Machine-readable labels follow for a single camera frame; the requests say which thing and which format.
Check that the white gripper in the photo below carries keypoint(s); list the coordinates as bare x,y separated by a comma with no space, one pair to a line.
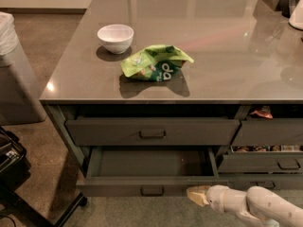
220,196

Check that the drawer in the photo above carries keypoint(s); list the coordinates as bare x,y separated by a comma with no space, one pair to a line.
269,181
147,172
151,131
270,132
260,162

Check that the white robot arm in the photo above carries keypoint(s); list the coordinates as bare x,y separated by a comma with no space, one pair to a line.
256,207

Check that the snacks in middle right drawer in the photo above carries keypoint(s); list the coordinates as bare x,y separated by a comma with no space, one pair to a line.
268,149

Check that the orange snack packet in drawer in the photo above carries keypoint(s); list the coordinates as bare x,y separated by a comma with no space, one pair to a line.
263,111

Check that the green crumpled chip bag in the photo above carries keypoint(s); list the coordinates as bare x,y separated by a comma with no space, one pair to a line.
155,63

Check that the white ceramic bowl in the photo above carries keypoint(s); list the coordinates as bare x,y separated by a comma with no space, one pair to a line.
116,38

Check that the black cart with wheels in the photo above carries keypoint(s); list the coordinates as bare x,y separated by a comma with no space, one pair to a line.
14,171

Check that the grey trash bin white liner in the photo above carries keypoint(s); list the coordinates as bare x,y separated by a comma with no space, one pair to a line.
19,88

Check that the white appliance on counter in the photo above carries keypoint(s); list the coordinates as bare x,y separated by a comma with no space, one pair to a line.
296,14

